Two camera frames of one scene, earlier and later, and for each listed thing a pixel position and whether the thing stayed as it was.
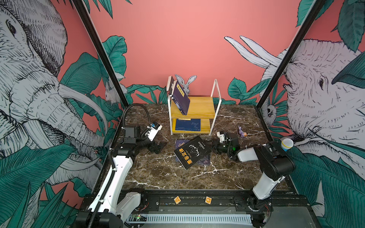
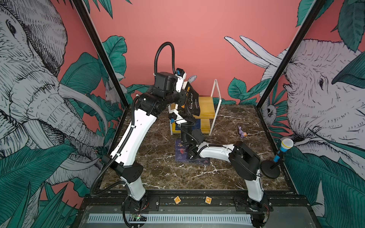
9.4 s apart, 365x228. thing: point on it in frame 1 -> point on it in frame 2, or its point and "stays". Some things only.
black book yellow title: (192, 152) -> (192, 104)
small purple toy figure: (242, 134) stays
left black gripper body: (146, 143) -> (179, 99)
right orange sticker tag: (208, 200) stays
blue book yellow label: (188, 124) stays
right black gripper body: (224, 148) -> (187, 134)
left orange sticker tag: (177, 200) stays
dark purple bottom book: (205, 160) stays
